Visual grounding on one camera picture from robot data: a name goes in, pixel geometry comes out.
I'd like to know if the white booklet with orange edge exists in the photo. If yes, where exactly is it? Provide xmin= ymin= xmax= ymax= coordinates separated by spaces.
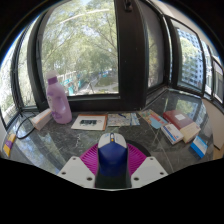
xmin=70 ymin=113 xmax=109 ymax=132

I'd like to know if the purple detergent bottle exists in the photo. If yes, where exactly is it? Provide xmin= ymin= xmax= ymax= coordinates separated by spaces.
xmin=45 ymin=70 xmax=73 ymax=125

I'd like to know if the map leaflet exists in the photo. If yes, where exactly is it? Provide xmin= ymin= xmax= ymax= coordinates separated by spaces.
xmin=107 ymin=112 xmax=141 ymax=127

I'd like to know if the blue and white computer mouse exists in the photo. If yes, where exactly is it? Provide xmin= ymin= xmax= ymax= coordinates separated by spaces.
xmin=96 ymin=131 xmax=130 ymax=178

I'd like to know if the white and blue book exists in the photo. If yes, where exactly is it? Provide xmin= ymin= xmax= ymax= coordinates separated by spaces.
xmin=160 ymin=123 xmax=185 ymax=146

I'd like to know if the black cable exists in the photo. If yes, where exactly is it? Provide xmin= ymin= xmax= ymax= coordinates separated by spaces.
xmin=14 ymin=111 xmax=38 ymax=140

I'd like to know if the small blue box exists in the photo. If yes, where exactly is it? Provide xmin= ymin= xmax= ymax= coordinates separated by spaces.
xmin=190 ymin=135 xmax=209 ymax=159

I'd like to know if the white and orange carton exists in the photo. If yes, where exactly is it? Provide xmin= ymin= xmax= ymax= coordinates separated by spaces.
xmin=30 ymin=108 xmax=53 ymax=131

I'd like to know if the yellow and purple box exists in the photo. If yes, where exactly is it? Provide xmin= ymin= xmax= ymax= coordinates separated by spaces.
xmin=2 ymin=133 xmax=17 ymax=158

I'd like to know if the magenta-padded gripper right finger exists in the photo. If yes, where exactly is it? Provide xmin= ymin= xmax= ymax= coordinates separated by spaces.
xmin=126 ymin=143 xmax=169 ymax=189

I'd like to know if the red hardcover book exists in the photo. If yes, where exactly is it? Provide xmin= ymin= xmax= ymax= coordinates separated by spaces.
xmin=162 ymin=109 xmax=202 ymax=144

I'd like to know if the round black mouse pad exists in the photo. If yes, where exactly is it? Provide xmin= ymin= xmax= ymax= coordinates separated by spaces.
xmin=126 ymin=139 xmax=153 ymax=158

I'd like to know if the colourful leaflet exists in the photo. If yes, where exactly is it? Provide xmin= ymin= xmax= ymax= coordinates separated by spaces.
xmin=138 ymin=108 xmax=169 ymax=130

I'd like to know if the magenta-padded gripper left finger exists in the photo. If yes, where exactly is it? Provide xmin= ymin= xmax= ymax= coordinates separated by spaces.
xmin=57 ymin=143 xmax=101 ymax=189

